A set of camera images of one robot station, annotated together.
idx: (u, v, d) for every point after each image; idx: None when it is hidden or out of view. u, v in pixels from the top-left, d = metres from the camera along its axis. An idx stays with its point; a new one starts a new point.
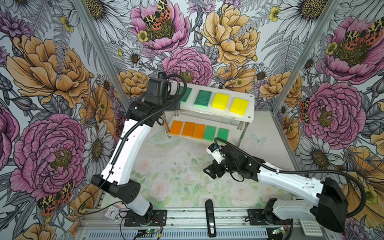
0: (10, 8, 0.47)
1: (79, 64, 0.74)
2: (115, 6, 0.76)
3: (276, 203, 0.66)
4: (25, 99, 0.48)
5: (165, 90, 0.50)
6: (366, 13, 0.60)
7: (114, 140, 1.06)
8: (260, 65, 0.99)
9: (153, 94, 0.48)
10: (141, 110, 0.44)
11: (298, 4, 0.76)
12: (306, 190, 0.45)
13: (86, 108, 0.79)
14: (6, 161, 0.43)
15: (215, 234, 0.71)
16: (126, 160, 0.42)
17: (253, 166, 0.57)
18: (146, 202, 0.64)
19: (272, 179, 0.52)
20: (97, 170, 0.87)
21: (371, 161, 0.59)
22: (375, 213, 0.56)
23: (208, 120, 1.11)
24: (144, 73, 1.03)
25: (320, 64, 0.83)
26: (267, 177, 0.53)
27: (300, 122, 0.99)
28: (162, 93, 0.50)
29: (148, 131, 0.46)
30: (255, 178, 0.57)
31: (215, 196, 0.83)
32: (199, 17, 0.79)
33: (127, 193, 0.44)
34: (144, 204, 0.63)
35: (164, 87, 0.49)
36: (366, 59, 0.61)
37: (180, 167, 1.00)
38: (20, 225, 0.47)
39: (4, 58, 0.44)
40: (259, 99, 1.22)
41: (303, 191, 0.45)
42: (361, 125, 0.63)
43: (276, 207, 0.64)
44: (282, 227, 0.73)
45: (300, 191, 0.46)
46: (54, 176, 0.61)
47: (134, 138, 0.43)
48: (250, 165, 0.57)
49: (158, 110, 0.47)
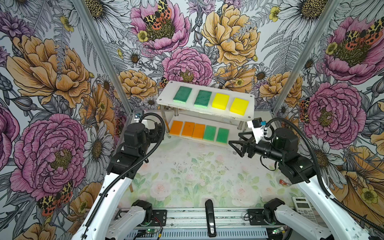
0: (10, 8, 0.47)
1: (79, 64, 0.74)
2: (115, 6, 0.76)
3: (284, 208, 0.64)
4: (25, 99, 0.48)
5: (142, 137, 0.50)
6: (366, 13, 0.60)
7: (114, 140, 1.06)
8: (260, 65, 0.99)
9: (130, 143, 0.48)
10: (124, 162, 0.46)
11: (298, 4, 0.76)
12: (347, 235, 0.39)
13: (86, 108, 0.79)
14: (6, 161, 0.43)
15: (215, 234, 0.71)
16: (102, 220, 0.39)
17: (305, 170, 0.46)
18: (141, 210, 0.64)
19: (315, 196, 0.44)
20: (97, 170, 0.87)
21: (371, 161, 0.59)
22: (374, 213, 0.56)
23: (208, 120, 1.11)
24: (144, 73, 1.03)
25: (320, 64, 0.83)
26: (311, 193, 0.45)
27: (300, 122, 0.99)
28: (139, 141, 0.50)
29: (128, 184, 0.46)
30: (294, 180, 0.48)
31: (215, 196, 0.83)
32: (199, 17, 0.79)
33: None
34: (138, 221, 0.61)
35: (142, 134, 0.49)
36: (366, 59, 0.61)
37: (180, 167, 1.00)
38: (20, 225, 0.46)
39: (5, 58, 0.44)
40: (259, 99, 1.22)
41: (344, 234, 0.39)
42: (361, 125, 0.63)
43: (281, 211, 0.63)
44: (282, 227, 0.73)
45: (339, 230, 0.40)
46: (54, 176, 0.61)
47: (114, 193, 0.42)
48: (301, 168, 0.46)
49: (141, 160, 0.49)
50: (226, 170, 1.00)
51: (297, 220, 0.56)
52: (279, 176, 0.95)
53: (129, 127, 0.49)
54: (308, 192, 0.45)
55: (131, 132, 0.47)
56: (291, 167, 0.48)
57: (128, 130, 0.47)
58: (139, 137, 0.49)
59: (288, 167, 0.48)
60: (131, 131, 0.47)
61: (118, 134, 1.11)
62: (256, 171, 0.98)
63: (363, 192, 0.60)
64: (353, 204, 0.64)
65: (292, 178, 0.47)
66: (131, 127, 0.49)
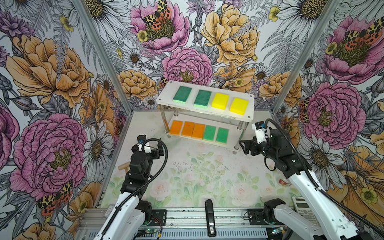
0: (10, 8, 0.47)
1: (79, 64, 0.74)
2: (115, 6, 0.76)
3: (282, 207, 0.65)
4: (25, 99, 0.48)
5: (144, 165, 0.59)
6: (366, 13, 0.60)
7: (114, 140, 1.06)
8: (260, 65, 0.99)
9: (135, 171, 0.57)
10: (135, 184, 0.57)
11: (298, 4, 0.76)
12: (333, 225, 0.40)
13: (86, 108, 0.79)
14: (6, 161, 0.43)
15: (215, 234, 0.71)
16: (115, 230, 0.46)
17: (297, 165, 0.50)
18: (140, 215, 0.63)
19: (304, 187, 0.47)
20: (97, 170, 0.87)
21: (371, 161, 0.59)
22: (374, 213, 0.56)
23: (208, 120, 1.11)
24: (144, 73, 1.03)
25: (320, 64, 0.83)
26: (300, 184, 0.48)
27: (301, 122, 0.98)
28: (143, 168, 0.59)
29: (136, 204, 0.54)
30: (287, 175, 0.52)
31: (215, 196, 0.83)
32: (199, 17, 0.79)
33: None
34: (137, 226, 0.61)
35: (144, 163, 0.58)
36: (366, 59, 0.61)
37: (180, 167, 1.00)
38: (20, 225, 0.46)
39: (5, 58, 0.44)
40: (259, 99, 1.22)
41: (329, 223, 0.41)
42: (361, 125, 0.63)
43: (281, 209, 0.63)
44: (282, 227, 0.73)
45: (325, 220, 0.42)
46: (54, 176, 0.61)
47: (127, 208, 0.51)
48: (294, 162, 0.50)
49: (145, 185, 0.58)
50: (226, 170, 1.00)
51: (294, 217, 0.57)
52: (279, 176, 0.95)
53: (134, 157, 0.58)
54: (298, 185, 0.49)
55: (137, 163, 0.56)
56: (285, 162, 0.52)
57: (134, 160, 0.57)
58: (143, 165, 0.58)
59: (282, 162, 0.52)
60: (137, 162, 0.56)
61: (118, 134, 1.11)
62: (256, 171, 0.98)
63: (363, 192, 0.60)
64: (353, 204, 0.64)
65: (286, 173, 0.53)
66: (135, 157, 0.58)
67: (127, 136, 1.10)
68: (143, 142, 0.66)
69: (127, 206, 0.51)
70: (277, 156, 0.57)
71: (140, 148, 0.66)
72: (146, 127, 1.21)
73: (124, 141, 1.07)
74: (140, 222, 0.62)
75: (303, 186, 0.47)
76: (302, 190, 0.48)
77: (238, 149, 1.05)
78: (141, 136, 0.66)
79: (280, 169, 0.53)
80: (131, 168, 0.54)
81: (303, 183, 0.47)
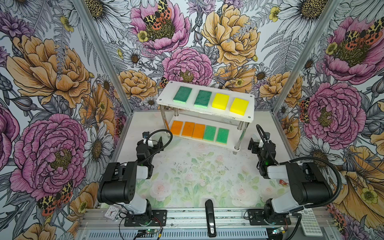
0: (10, 8, 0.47)
1: (79, 64, 0.74)
2: (116, 6, 0.76)
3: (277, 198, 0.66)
4: (25, 99, 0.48)
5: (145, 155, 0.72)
6: (366, 13, 0.60)
7: (114, 140, 1.06)
8: (260, 65, 0.99)
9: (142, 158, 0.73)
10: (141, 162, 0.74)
11: (298, 4, 0.76)
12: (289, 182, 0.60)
13: (86, 108, 0.79)
14: (6, 161, 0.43)
15: (215, 234, 0.71)
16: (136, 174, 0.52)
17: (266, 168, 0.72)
18: (143, 200, 0.65)
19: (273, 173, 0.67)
20: (97, 170, 0.87)
21: (371, 161, 0.59)
22: (375, 213, 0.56)
23: (208, 120, 1.11)
24: (144, 73, 1.03)
25: (320, 64, 0.83)
26: (270, 171, 0.68)
27: (301, 122, 0.98)
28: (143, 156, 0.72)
29: (145, 174, 0.67)
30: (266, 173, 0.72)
31: (215, 196, 0.83)
32: (199, 17, 0.79)
33: (130, 182, 0.47)
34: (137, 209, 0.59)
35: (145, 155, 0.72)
36: (365, 59, 0.61)
37: (180, 167, 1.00)
38: (20, 225, 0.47)
39: (5, 58, 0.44)
40: (259, 99, 1.22)
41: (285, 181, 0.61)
42: (361, 125, 0.63)
43: (275, 200, 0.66)
44: (282, 227, 0.73)
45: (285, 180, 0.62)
46: (54, 176, 0.61)
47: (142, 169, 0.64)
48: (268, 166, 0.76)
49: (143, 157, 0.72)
50: (226, 170, 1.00)
51: (287, 195, 0.57)
52: None
53: (139, 147, 0.74)
54: (274, 177, 0.66)
55: (142, 151, 0.72)
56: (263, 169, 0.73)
57: (139, 150, 0.72)
58: (147, 153, 0.74)
59: (262, 170, 0.73)
60: (141, 150, 0.72)
61: (118, 134, 1.11)
62: (256, 171, 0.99)
63: (363, 192, 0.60)
64: (353, 204, 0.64)
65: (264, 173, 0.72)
66: (140, 148, 0.73)
67: (127, 136, 1.10)
68: (147, 136, 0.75)
69: (142, 169, 0.65)
70: (262, 164, 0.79)
71: (144, 141, 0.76)
72: (146, 127, 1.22)
73: (124, 141, 1.07)
74: (143, 210, 0.63)
75: (273, 173, 0.67)
76: (277, 177, 0.64)
77: (238, 149, 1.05)
78: (145, 132, 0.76)
79: (261, 172, 0.74)
80: (138, 155, 0.71)
81: (271, 171, 0.68)
